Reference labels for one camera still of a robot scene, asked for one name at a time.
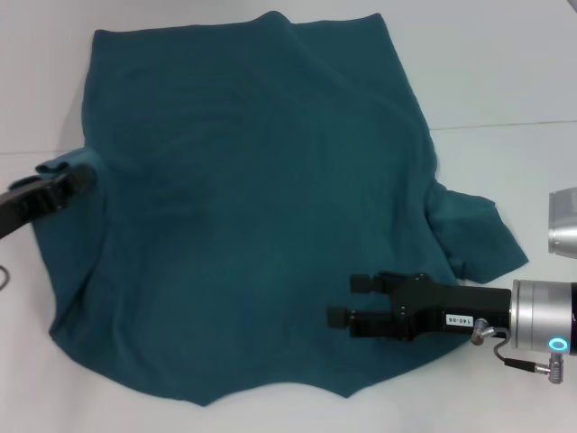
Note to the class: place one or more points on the teal blue shirt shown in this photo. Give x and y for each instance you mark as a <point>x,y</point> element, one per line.
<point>270,203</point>

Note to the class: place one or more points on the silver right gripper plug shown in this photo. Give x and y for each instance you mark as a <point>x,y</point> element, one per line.
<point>481,331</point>

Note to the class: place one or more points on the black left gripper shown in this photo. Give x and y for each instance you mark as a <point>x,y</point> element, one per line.
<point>13,212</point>

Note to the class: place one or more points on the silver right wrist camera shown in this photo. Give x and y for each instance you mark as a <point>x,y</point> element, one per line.
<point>563,225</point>

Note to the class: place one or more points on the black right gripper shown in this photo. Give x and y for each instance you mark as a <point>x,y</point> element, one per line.
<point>451,306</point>

